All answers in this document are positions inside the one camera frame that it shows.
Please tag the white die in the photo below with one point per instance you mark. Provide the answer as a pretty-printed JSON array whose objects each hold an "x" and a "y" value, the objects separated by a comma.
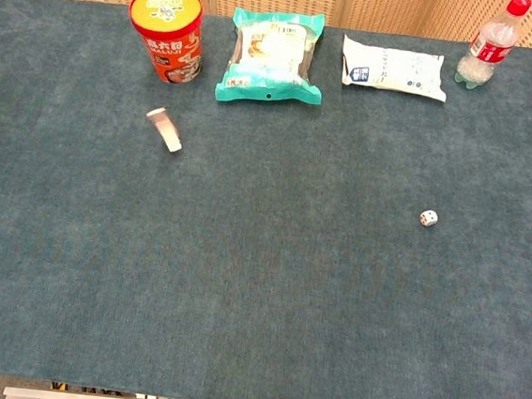
[{"x": 428, "y": 218}]

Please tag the teal felt table mat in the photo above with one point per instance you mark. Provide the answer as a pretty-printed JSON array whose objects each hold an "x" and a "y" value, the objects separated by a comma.
[{"x": 258, "y": 279}]

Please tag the small white rectangular block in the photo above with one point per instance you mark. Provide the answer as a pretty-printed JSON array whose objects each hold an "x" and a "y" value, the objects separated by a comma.
[{"x": 165, "y": 128}]

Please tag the teal snack bag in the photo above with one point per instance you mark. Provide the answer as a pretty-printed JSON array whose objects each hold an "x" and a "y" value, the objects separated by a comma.
[{"x": 270, "y": 58}]

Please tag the white milk pouch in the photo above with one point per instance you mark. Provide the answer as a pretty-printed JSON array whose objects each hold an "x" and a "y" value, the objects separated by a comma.
[{"x": 396, "y": 70}]

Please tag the red instant noodle cup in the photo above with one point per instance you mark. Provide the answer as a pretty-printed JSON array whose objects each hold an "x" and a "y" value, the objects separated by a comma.
[{"x": 169, "y": 34}]

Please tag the clear bottle with red cap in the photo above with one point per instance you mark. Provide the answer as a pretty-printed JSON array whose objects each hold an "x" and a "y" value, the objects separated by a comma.
[{"x": 488, "y": 46}]

